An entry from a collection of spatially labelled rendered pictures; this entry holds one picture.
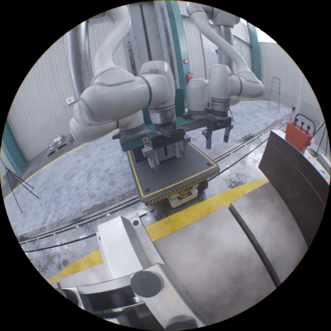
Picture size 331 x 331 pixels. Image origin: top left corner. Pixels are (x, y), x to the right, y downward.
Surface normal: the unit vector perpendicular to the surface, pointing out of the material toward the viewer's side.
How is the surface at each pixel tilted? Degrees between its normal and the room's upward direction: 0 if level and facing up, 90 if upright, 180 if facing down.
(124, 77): 60
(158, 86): 84
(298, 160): 90
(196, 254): 0
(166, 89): 91
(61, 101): 90
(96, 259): 0
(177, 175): 0
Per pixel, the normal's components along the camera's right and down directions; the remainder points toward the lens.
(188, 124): 0.39, 0.55
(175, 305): -0.14, -0.76
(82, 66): 0.72, 0.50
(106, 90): 0.51, 0.00
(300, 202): -0.98, 0.18
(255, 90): 0.03, 0.70
